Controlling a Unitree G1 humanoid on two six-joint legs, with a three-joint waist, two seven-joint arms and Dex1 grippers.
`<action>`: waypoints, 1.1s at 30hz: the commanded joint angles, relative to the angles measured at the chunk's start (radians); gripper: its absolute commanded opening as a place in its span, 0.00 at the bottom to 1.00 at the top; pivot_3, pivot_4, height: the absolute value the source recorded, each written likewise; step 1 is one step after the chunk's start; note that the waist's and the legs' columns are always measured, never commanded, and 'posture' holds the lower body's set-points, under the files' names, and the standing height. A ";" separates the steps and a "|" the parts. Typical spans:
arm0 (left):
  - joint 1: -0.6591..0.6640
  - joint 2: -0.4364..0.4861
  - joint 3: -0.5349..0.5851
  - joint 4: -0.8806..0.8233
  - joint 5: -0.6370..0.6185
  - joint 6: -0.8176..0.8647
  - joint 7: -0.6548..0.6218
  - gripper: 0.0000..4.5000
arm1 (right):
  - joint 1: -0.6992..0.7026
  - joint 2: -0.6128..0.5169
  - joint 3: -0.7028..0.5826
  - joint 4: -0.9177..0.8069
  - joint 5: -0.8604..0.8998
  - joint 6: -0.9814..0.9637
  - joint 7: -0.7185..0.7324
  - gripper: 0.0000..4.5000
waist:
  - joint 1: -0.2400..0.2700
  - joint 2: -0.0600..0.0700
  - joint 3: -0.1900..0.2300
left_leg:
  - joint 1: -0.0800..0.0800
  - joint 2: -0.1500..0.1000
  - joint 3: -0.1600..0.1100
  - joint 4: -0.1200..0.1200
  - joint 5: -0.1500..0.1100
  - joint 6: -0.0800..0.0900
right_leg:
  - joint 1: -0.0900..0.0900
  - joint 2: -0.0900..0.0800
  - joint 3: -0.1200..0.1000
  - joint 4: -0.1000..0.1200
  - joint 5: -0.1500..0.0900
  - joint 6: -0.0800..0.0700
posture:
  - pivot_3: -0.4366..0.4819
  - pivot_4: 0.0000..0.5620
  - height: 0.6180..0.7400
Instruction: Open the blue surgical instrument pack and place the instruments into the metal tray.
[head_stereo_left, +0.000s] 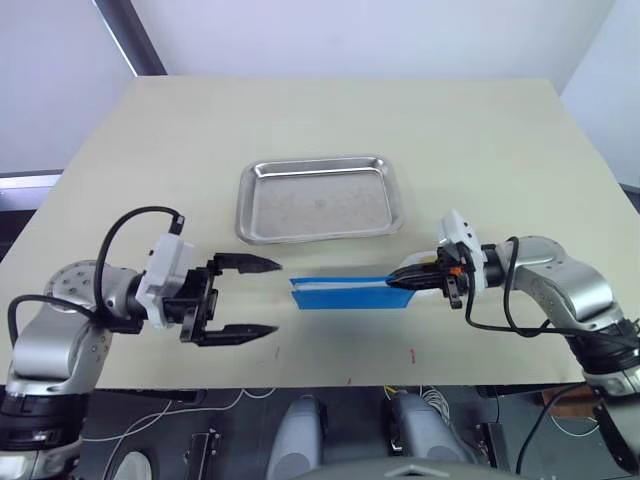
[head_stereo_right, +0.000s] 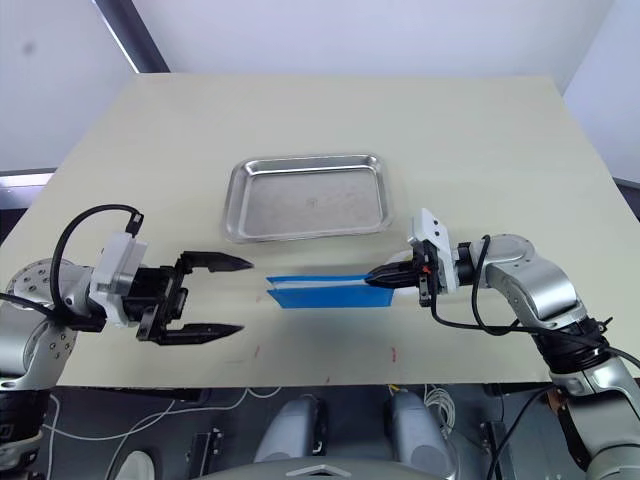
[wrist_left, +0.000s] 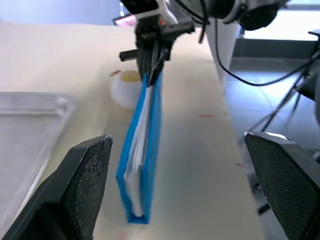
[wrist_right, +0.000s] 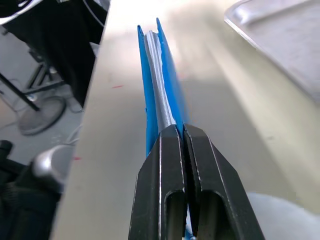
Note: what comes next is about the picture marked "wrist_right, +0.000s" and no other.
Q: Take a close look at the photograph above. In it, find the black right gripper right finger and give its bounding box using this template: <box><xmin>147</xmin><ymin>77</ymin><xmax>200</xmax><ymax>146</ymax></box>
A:
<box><xmin>183</xmin><ymin>123</ymin><xmax>266</xmax><ymax>240</ymax></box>

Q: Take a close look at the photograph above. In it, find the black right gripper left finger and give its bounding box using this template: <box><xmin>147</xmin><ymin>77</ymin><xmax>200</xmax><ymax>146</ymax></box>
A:
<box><xmin>128</xmin><ymin>124</ymin><xmax>189</xmax><ymax>240</ymax></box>

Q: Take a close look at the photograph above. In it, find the blue surgical instrument pack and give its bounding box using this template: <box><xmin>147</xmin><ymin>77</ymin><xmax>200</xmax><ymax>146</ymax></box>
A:
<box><xmin>136</xmin><ymin>17</ymin><xmax>198</xmax><ymax>240</ymax></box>

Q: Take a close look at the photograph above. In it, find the metal tray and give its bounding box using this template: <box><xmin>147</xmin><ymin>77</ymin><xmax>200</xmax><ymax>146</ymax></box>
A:
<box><xmin>224</xmin><ymin>0</ymin><xmax>320</xmax><ymax>105</ymax></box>

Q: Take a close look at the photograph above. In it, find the silver robot body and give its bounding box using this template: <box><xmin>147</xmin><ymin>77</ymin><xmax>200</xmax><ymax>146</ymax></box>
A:
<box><xmin>31</xmin><ymin>144</ymin><xmax>76</xmax><ymax>195</ymax></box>

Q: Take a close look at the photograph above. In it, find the round grey stand base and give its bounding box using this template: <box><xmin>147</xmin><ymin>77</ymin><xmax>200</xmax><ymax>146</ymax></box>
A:
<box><xmin>17</xmin><ymin>96</ymin><xmax>67</xmax><ymax>136</ymax></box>

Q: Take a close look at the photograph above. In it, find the black cloth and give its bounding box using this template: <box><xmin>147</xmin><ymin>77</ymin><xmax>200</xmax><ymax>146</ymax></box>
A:
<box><xmin>4</xmin><ymin>0</ymin><xmax>111</xmax><ymax>108</ymax></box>

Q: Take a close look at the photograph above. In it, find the black metal stand frame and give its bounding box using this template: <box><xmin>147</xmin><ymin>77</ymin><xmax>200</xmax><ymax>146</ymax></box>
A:
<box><xmin>0</xmin><ymin>48</ymin><xmax>65</xmax><ymax>112</ymax></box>

